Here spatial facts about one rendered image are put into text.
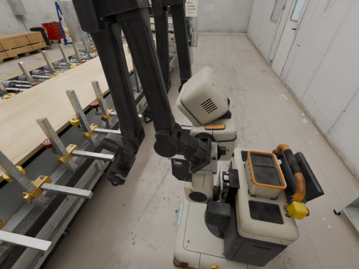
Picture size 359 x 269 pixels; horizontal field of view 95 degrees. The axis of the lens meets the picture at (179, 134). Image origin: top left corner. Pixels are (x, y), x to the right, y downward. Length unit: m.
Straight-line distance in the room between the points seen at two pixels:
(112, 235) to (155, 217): 0.39
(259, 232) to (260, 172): 0.27
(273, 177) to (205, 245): 0.70
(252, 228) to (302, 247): 1.07
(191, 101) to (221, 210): 0.61
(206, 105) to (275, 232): 0.64
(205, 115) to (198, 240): 1.00
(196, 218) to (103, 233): 0.85
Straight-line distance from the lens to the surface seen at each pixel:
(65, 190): 1.10
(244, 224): 0.91
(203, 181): 0.89
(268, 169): 1.00
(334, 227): 2.21
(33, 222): 1.24
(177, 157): 0.76
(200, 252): 1.37
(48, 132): 1.16
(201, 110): 0.60
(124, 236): 1.76
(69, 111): 1.61
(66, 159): 1.26
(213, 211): 0.95
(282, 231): 0.95
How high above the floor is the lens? 1.60
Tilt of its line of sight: 39 degrees down
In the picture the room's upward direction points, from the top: straight up
